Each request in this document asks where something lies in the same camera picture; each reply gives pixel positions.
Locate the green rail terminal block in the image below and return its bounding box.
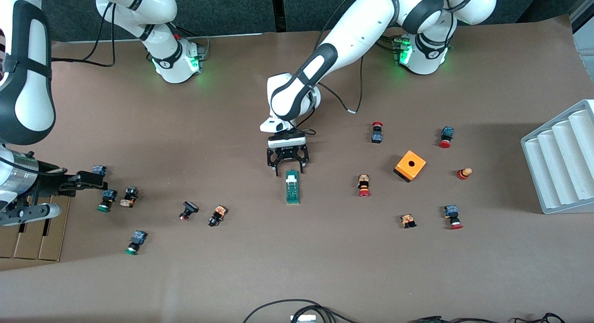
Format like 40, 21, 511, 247
285, 169, 301, 205

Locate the brown cardboard box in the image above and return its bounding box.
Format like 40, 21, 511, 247
0, 195, 71, 262

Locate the brown paper table cover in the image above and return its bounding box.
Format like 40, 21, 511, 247
0, 14, 594, 323

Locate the black push button orange block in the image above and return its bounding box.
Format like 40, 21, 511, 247
207, 205, 228, 228

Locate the black square button red block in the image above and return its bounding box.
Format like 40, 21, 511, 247
179, 200, 200, 222

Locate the orange button box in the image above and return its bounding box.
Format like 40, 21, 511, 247
393, 150, 427, 183

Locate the red mushroom button blue block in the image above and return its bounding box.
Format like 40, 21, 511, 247
438, 126, 455, 149
443, 204, 464, 230

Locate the grey ridged tray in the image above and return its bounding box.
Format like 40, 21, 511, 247
520, 99, 594, 215

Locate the black selector switch orange block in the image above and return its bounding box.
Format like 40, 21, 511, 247
119, 186, 139, 208

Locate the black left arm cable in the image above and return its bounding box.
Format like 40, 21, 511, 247
304, 0, 400, 116

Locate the black looped cable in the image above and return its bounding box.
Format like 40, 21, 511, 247
242, 299, 360, 323

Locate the black cable with connector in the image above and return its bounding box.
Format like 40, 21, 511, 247
411, 315, 511, 323

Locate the black coiled cable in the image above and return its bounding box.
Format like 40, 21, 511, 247
513, 312, 566, 323

